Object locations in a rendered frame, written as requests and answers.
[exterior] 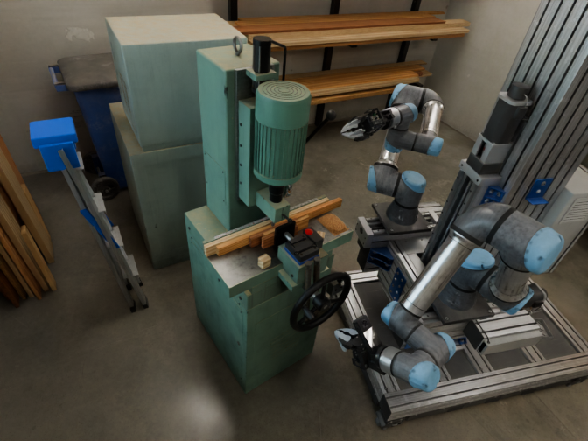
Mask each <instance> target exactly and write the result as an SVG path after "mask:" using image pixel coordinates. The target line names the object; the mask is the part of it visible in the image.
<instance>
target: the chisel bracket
mask: <svg viewBox="0 0 588 441"><path fill-rule="evenodd" d="M256 205H257V206H258V207H259V208H260V209H261V210H262V211H263V212H264V213H265V214H266V215H267V216H268V217H269V218H270V219H271V220H272V221H273V222H274V223H277V222H279V221H282V220H285V218H284V217H283V216H282V215H281V214H285V215H286V216H287V217H289V212H290V204H289V203H288V202H287V201H286V200H285V199H284V198H283V200H282V201H281V202H279V203H273V202H271V201H270V192H269V188H268V187H266V188H263V189H261V190H258V191H256Z"/></svg>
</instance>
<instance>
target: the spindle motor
mask: <svg viewBox="0 0 588 441"><path fill-rule="evenodd" d="M311 100H312V95H311V93H310V90H309V89H308V88H307V87H305V86H304V85H301V84H299V83H296V82H293V81H288V80H270V81H266V82H264V83H262V84H260V85H259V86H258V88H257V90H256V91H255V148H254V174H255V176H256V177H257V178H258V179H259V180H261V181H262V182H263V183H266V184H269V185H273V186H287V185H291V184H294V183H296V182H297V181H299V180H300V178H301V176H302V170H303V162H304V155H305V142H306V135H307V128H308V121H309V114H310V107H311Z"/></svg>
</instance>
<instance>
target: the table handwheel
mask: <svg viewBox="0 0 588 441"><path fill-rule="evenodd" d="M335 280H343V281H344V288H343V291H342V292H341V294H340V295H339V297H338V298H333V299H329V298H328V297H327V296H326V286H327V284H329V283H330V282H332V281H335ZM351 284H352V283H351V278H350V276H349V275H348V274H346V273H344V272H335V273H332V274H329V275H327V276H324V277H322V278H320V279H319V280H318V281H317V282H315V283H314V284H313V285H311V286H310V287H309V288H308V289H307V290H306V291H305V292H304V293H303V294H302V295H301V297H300V298H299V299H298V300H297V302H296V303H295V305H294V306H293V308H292V311H291V313H290V326H291V327H292V329H294V330H295V331H298V332H305V331H309V330H311V329H313V328H315V327H317V326H319V325H321V324H323V323H324V322H325V321H327V320H328V319H329V318H330V317H331V316H332V315H333V314H334V313H335V312H336V311H337V310H338V309H339V308H340V307H341V306H342V305H343V303H344V302H345V300H346V299H347V296H348V294H349V291H350V290H351ZM320 288H322V291H321V293H319V292H318V290H319V289H320ZM309 298H311V299H312V304H313V305H314V306H313V307H312V308H311V309H310V311H311V312H312V313H314V312H315V311H316V310H318V311H319V312H324V311H325V310H327V309H328V308H329V306H330V304H331V303H334V304H333V305H332V306H331V307H330V308H329V309H328V310H327V311H326V312H325V313H324V314H322V315H321V316H320V317H318V318H316V319H314V320H313V321H312V322H309V323H306V324H303V323H304V322H305V321H306V320H307V319H308V318H307V317H306V316H305V315H304V316H303V317H302V318H301V319H300V320H299V321H298V314H299V312H300V311H301V309H302V307H303V306H304V304H305V303H306V301H307V300H308V299H309Z"/></svg>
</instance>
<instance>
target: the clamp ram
mask: <svg viewBox="0 0 588 441"><path fill-rule="evenodd" d="M295 226H296V222H295V221H294V220H293V221H292V223H289V222H287V223H284V224H283V225H280V226H278V227H275V237H274V245H275V246H277V245H279V244H281V243H284V242H287V241H288V240H291V239H293V238H294V233H295Z"/></svg>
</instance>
